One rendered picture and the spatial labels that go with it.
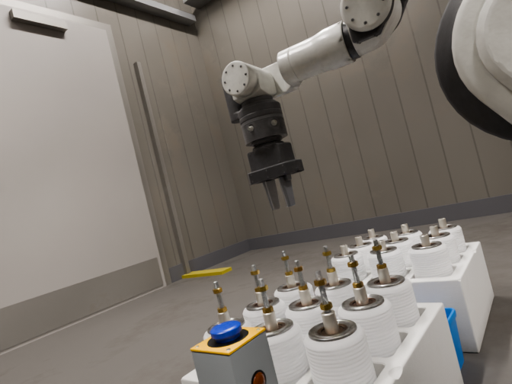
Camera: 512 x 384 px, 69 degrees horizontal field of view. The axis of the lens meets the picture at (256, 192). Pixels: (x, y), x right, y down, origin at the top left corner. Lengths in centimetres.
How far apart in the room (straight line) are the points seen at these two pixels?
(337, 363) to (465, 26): 45
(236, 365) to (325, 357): 17
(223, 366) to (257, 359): 5
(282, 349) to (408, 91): 263
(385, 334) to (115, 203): 245
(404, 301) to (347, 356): 24
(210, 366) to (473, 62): 41
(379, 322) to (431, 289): 38
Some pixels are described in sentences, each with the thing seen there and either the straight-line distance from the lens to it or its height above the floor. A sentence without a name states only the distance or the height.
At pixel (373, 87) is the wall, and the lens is 317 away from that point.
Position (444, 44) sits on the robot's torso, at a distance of 32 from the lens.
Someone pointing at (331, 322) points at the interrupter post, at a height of 27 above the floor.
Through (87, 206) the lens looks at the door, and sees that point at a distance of 280.
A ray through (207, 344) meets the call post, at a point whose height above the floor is 31.
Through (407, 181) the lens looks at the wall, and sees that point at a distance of 309.
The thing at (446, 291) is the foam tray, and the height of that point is 15.
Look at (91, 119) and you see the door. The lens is 301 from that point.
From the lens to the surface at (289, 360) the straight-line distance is 67.
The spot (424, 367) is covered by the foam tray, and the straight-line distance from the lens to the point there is 74.
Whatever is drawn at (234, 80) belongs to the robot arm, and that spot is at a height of 71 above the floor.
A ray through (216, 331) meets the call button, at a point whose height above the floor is 33.
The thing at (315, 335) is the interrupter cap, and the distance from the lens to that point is 61.
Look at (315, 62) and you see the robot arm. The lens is 70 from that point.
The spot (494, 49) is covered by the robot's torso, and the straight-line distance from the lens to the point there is 28.
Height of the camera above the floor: 47
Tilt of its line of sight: 2 degrees up
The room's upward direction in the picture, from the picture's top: 14 degrees counter-clockwise
